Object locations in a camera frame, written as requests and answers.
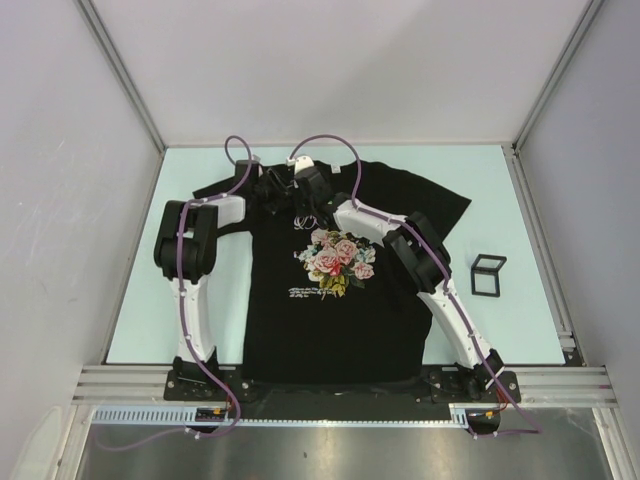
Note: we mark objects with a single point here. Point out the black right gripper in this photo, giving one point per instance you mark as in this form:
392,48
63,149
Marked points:
296,195

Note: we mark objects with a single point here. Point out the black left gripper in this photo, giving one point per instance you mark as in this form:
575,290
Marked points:
282,197

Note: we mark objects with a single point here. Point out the black floral print t-shirt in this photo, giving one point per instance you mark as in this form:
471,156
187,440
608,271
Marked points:
325,307

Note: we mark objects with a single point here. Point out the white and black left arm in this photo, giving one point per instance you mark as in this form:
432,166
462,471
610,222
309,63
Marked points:
186,250

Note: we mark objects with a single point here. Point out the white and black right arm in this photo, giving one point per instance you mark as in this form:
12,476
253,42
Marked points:
419,259

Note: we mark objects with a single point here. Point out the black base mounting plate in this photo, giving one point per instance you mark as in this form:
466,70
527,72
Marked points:
436,383

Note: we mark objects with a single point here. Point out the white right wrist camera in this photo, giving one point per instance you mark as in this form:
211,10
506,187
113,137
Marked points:
300,163

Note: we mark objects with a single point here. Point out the black rectangular frame right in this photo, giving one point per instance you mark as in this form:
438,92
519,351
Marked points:
485,275

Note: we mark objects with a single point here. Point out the white slotted cable duct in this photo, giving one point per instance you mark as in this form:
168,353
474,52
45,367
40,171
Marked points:
192,417

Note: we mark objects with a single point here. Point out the aluminium front rail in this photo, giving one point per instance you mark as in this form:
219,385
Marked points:
540,386

